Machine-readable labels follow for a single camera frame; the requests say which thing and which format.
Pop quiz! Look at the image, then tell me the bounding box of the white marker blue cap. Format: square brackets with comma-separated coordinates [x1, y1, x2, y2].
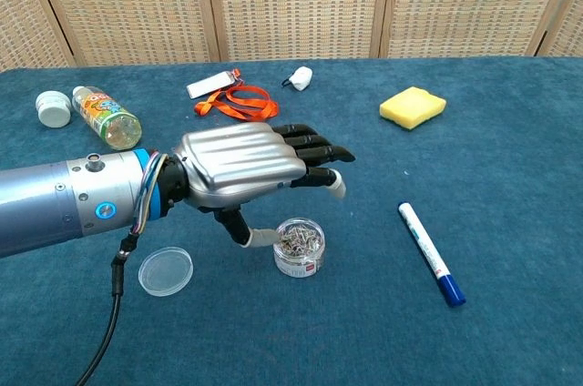
[397, 201, 467, 309]

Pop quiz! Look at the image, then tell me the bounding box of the yellow sponge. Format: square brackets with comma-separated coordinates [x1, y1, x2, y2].
[378, 86, 448, 131]

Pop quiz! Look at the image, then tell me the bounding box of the round paperclip container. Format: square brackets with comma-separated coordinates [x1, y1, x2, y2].
[272, 217, 327, 279]

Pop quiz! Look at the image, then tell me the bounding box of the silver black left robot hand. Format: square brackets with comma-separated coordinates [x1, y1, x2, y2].
[161, 121, 357, 249]

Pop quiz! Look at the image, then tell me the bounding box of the white ID badge card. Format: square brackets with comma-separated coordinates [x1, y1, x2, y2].
[186, 69, 236, 100]

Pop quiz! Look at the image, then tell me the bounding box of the white pill bottle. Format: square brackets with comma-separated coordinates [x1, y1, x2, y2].
[35, 90, 73, 129]

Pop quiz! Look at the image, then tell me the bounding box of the orange lanyard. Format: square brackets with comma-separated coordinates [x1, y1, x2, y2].
[193, 67, 281, 123]

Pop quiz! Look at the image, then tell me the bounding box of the woven folding screen panel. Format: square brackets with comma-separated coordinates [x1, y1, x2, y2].
[202, 0, 394, 62]
[0, 0, 77, 72]
[377, 0, 583, 59]
[17, 0, 222, 67]
[537, 0, 583, 58]

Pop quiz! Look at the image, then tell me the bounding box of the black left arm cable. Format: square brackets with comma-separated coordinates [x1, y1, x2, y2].
[74, 229, 138, 386]

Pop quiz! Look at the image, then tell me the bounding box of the white crumpled face mask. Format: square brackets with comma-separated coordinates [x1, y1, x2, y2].
[281, 66, 314, 92]

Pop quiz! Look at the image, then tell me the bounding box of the clear round plastic lid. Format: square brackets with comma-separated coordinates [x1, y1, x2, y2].
[137, 246, 195, 299]

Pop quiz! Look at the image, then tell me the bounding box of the clear orange-label drink bottle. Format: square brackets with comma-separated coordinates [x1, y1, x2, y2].
[71, 85, 143, 152]

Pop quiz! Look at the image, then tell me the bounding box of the blue carpet table cloth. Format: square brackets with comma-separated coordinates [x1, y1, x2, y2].
[0, 56, 583, 386]

